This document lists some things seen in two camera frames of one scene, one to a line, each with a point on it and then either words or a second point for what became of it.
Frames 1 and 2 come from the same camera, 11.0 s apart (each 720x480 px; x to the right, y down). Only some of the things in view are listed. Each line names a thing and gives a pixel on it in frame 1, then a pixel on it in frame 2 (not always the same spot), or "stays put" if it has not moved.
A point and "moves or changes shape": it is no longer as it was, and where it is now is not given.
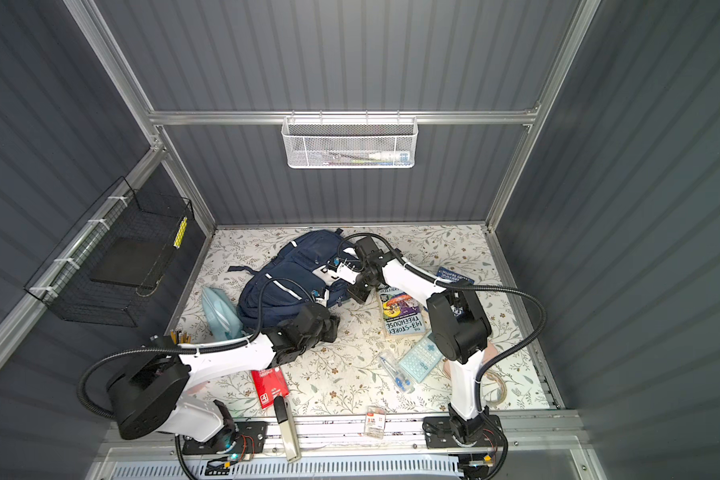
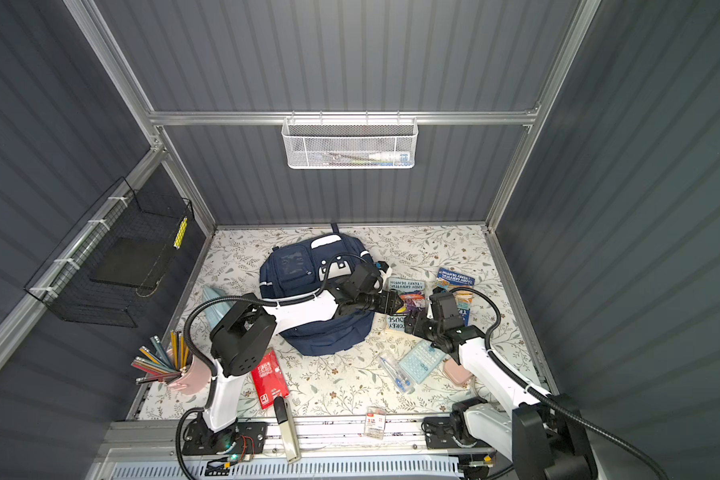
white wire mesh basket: (350, 142) stays put
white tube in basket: (390, 156) stays put
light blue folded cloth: (222, 313) stays put
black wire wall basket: (115, 259) stays put
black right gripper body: (362, 288) -> (425, 325)
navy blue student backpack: (271, 295) moves or changes shape
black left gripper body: (329, 334) -> (377, 300)
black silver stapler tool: (285, 420) stays put
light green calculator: (422, 359) stays put
